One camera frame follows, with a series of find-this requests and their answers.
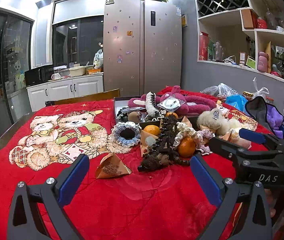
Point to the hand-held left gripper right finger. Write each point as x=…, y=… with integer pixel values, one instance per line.
x=204, y=182

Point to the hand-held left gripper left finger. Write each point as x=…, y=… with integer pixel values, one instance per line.
x=73, y=180

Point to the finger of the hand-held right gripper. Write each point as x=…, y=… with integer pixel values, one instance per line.
x=222, y=145
x=252, y=135

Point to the white plush rabbit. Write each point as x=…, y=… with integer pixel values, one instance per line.
x=230, y=126

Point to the brown triangular snack packet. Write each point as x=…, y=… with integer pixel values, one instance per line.
x=232, y=137
x=145, y=143
x=187, y=123
x=112, y=167

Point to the brown furry hair claw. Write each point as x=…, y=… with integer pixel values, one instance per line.
x=167, y=140

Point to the blue crochet scrunchie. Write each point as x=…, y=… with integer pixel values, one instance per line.
x=117, y=136

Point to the orange mandarin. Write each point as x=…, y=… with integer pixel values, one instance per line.
x=152, y=130
x=172, y=115
x=186, y=147

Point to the black storage box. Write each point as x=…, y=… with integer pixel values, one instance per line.
x=122, y=103

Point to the grey cloth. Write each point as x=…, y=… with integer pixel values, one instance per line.
x=259, y=112

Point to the cream fluffy hair clip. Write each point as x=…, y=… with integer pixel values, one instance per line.
x=207, y=120

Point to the purple cloth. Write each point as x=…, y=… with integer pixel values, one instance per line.
x=275, y=115

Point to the striped snap hair clip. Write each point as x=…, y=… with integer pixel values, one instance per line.
x=216, y=115

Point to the blue plastic bag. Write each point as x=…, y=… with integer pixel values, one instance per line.
x=235, y=101

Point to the white lace scrunchie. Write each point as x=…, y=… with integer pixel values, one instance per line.
x=184, y=128

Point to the white plastic bag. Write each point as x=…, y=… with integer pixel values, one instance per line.
x=260, y=90

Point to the pink plush toy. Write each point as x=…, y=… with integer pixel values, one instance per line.
x=194, y=103

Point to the clear plastic bag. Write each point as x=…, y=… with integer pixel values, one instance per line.
x=217, y=90

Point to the red printed bear blanket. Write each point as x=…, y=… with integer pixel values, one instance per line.
x=137, y=205

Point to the green card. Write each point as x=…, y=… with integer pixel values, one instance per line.
x=250, y=62

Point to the pink container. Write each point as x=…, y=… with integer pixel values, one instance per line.
x=262, y=61

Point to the white furry hair claw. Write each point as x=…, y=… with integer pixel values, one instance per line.
x=152, y=107

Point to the black lace scrunchie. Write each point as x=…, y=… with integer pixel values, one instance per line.
x=122, y=115

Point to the brown plush ball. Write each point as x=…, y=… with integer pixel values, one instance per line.
x=134, y=116

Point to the glass pitcher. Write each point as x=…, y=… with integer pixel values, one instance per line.
x=218, y=51

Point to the white kitchen cabinet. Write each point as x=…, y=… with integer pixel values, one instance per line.
x=62, y=90

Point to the red gift box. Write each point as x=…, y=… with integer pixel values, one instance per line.
x=203, y=46

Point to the white mug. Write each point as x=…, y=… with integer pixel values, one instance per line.
x=55, y=76

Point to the cream plastic basin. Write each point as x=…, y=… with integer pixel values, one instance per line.
x=77, y=71

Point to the black microwave oven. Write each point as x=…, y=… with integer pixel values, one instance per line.
x=38, y=76

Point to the red jar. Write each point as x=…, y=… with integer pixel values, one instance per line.
x=261, y=23

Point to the brown cardboard box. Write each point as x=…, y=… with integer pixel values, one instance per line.
x=247, y=18

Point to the printed plastic bag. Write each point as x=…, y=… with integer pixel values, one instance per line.
x=98, y=58

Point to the silver double-door refrigerator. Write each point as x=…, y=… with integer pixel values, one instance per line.
x=142, y=50

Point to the glass sliding door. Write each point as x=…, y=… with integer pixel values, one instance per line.
x=14, y=55

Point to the dark kitchen window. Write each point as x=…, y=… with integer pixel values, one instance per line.
x=82, y=40

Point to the white wall shelf unit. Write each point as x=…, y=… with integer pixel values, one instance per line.
x=232, y=15

